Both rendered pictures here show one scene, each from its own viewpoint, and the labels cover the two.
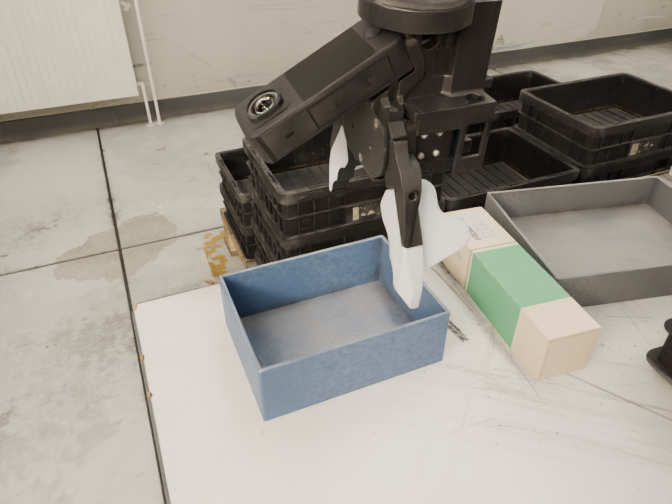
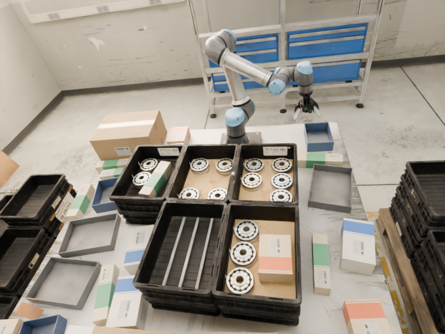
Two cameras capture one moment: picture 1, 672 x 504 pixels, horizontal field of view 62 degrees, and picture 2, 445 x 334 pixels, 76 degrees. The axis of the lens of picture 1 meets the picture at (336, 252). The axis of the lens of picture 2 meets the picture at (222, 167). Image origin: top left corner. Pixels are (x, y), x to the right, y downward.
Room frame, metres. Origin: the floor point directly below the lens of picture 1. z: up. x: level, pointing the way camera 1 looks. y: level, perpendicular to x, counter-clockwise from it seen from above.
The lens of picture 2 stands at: (0.75, -1.43, 1.89)
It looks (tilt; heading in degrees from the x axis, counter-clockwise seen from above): 43 degrees down; 127
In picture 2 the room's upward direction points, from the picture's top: 12 degrees counter-clockwise
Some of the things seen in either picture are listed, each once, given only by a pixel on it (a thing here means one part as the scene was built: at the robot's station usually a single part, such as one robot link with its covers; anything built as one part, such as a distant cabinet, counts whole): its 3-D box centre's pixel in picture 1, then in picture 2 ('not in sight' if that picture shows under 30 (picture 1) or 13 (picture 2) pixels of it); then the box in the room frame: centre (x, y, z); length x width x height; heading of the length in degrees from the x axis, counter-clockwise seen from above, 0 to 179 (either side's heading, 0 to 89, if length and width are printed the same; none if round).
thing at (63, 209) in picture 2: not in sight; (67, 208); (-1.10, -0.95, 0.41); 0.31 x 0.02 x 0.16; 113
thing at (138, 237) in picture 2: not in sight; (142, 249); (-0.08, -1.08, 0.75); 0.20 x 0.12 x 0.09; 124
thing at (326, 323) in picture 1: (330, 317); (318, 136); (0.44, 0.01, 0.74); 0.20 x 0.15 x 0.07; 113
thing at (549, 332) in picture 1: (504, 282); (319, 161); (0.51, -0.20, 0.73); 0.24 x 0.06 x 0.06; 17
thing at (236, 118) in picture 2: not in sight; (235, 121); (0.00, -0.22, 0.91); 0.13 x 0.12 x 0.14; 94
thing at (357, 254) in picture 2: not in sight; (356, 245); (0.79, -0.67, 0.75); 0.20 x 0.12 x 0.09; 101
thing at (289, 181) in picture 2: not in sight; (281, 180); (0.41, -0.53, 0.86); 0.10 x 0.10 x 0.01
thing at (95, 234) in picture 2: not in sight; (91, 234); (-0.41, -1.12, 0.73); 0.27 x 0.20 x 0.05; 34
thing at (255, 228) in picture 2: not in sight; (246, 229); (0.37, -0.85, 0.86); 0.10 x 0.10 x 0.01
